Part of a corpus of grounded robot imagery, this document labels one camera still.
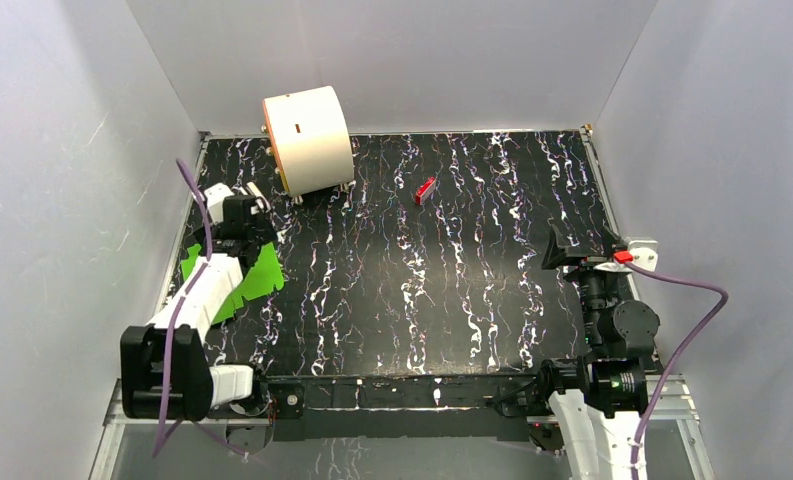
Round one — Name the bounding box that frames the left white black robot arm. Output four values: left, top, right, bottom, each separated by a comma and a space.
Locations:
119, 184, 277, 421

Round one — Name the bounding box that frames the white cylindrical drum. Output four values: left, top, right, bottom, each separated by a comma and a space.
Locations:
262, 86, 355, 199

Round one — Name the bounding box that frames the small white black block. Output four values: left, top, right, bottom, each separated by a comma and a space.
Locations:
245, 182, 271, 212

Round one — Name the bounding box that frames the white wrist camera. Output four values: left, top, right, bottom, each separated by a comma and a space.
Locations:
595, 237, 659, 274
203, 183, 234, 224

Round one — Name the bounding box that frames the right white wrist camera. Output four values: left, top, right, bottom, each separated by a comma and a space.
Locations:
595, 237, 659, 274

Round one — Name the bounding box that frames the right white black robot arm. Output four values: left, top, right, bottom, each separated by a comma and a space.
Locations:
535, 227, 660, 479

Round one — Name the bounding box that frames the small red block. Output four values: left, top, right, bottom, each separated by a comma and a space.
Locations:
414, 177, 437, 205

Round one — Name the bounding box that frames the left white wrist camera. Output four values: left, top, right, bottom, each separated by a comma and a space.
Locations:
203, 183, 234, 224

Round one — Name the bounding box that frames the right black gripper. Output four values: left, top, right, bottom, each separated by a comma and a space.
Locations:
540, 223, 625, 347

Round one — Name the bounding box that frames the green paper box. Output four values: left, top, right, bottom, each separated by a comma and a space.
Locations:
212, 242, 285, 325

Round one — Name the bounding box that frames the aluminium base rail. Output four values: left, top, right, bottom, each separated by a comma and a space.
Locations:
88, 374, 717, 480

